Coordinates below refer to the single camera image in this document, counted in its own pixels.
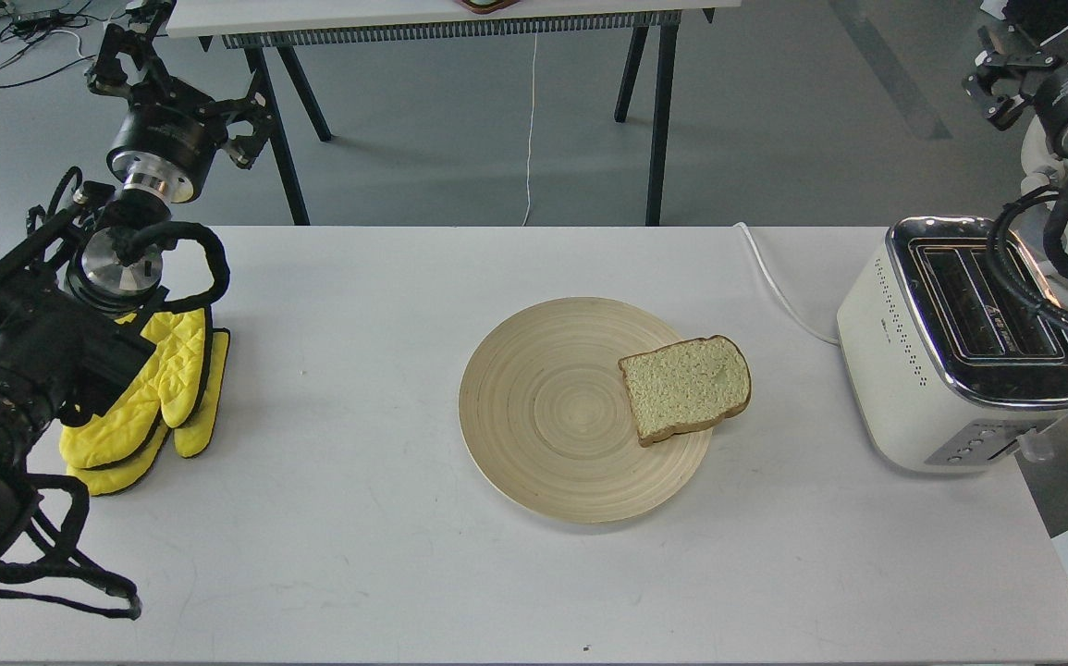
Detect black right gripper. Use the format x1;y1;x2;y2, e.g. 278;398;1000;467
962;27;1068;159

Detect cream white toaster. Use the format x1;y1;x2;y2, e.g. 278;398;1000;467
837;216;1068;474

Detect yellow oven mitt lower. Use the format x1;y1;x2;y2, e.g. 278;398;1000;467
57;311;232;496

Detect round bamboo plate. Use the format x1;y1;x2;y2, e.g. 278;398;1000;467
459;298;712;525

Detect white toaster power cord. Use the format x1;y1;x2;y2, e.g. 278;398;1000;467
733;222;842;347

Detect white background table black legs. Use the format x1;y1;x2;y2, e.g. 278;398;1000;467
166;1;740;227

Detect yellow oven mitt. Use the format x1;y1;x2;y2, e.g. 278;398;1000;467
57;311;232;496
57;306;213;471

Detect white hanging cable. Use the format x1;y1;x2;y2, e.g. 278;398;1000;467
522;31;539;228

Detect floor cables and power strip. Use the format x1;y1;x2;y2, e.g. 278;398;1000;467
0;0;128;92

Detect black braided right cable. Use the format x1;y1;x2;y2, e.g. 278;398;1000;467
988;188;1068;355

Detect slice of bread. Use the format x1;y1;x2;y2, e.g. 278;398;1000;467
617;336;754;447

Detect black braided cable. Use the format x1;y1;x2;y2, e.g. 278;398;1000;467
988;188;1068;355
114;221;231;315

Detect black braided left cable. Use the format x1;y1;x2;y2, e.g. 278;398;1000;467
114;221;231;315

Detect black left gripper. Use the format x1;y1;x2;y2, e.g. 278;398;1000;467
87;23;274;205

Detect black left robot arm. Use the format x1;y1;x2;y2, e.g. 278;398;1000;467
0;1;273;556

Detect yellow oven mitt upper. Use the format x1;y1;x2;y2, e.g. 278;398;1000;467
57;306;213;471

